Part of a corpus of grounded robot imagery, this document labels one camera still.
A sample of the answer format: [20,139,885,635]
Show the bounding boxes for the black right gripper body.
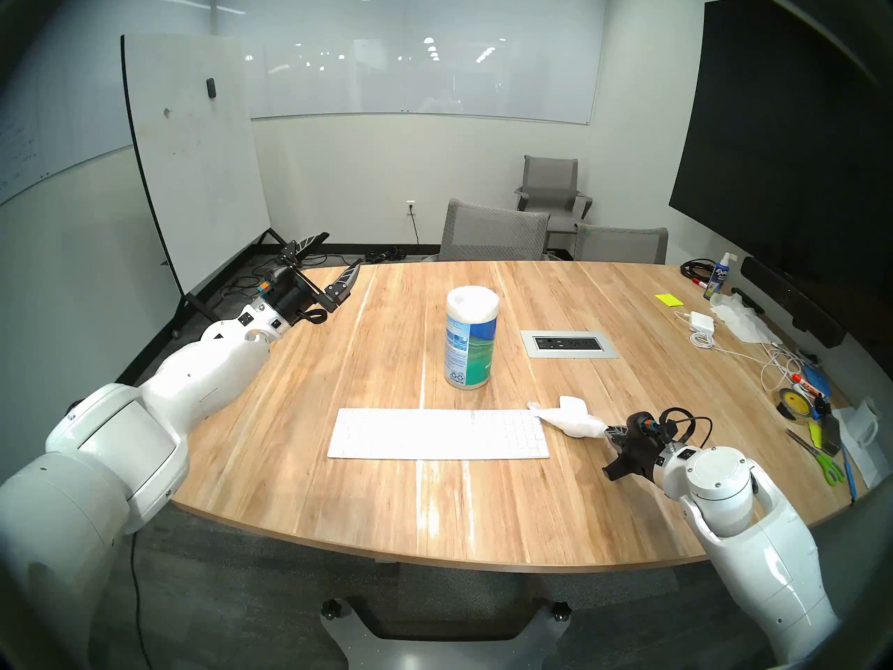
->
[603,412,669,484]

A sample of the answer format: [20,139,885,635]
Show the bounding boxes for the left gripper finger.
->
[327,259,363,312]
[279,232,330,268]

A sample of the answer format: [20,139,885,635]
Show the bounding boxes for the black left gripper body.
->
[269,268,333,325]

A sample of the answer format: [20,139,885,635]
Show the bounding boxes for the white disinfecting wipe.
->
[527,395,608,440]

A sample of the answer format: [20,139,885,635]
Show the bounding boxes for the disinfecting wipes canister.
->
[444,285,501,390]

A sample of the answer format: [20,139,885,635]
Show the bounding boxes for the grey table power outlet box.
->
[520,330,620,359]

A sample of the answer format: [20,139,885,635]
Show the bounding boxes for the mobile whiteboard on stand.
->
[121,33,304,320]

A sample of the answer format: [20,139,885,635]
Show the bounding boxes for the grey mesh office chair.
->
[440,199,550,262]
[573,223,668,265]

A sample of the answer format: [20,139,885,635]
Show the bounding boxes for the black yellow tape roll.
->
[776,386,820,424]

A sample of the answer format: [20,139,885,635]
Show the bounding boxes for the white keyboard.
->
[328,408,550,461]

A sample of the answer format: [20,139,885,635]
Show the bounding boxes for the crumpled white tissue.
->
[710,293,782,345]

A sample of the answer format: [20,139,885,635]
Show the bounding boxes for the whiteboard cleaner spray bottle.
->
[703,251,737,301]

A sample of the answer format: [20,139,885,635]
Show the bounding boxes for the black video sound bar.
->
[740,255,846,348]

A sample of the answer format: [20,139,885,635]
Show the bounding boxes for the white mug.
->
[848,396,883,447]

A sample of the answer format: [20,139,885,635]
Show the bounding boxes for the white paper sheet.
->
[830,407,893,488]

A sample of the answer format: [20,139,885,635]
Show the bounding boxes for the grey office chair with armrests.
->
[515,156,594,261]

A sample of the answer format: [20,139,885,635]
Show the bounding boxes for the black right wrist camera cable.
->
[659,407,714,450]

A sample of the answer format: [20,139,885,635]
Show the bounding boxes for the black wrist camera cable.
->
[129,533,146,670]
[659,407,714,450]

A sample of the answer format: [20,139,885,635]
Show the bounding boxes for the white charging cable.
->
[673,311,806,394]

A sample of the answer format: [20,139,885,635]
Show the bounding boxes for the green handled scissors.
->
[785,428,846,486]

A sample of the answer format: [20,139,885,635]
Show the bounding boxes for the large glass wall board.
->
[213,0,604,126]

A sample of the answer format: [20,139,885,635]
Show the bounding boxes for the side wall whiteboard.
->
[0,6,133,209]

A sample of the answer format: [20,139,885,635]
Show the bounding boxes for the large black wall screen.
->
[668,0,893,369]

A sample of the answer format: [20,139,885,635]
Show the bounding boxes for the black left wrist camera cable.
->
[129,533,146,670]

